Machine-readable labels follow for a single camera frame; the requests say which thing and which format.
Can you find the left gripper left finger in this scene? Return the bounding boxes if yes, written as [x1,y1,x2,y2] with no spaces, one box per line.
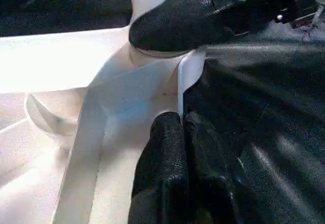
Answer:
[127,111,188,224]

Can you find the white plastic table top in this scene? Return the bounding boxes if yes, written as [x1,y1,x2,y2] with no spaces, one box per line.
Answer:
[0,25,207,224]

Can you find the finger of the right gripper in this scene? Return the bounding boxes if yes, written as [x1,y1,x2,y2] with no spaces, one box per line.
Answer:
[128,0,242,53]

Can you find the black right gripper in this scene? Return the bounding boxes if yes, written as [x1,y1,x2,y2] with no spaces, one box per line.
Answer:
[236,0,320,36]

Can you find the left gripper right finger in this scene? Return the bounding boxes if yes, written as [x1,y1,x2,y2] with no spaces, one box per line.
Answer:
[184,111,257,224]

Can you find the black work mat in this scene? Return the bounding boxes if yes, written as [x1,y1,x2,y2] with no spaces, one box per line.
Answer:
[0,0,325,224]

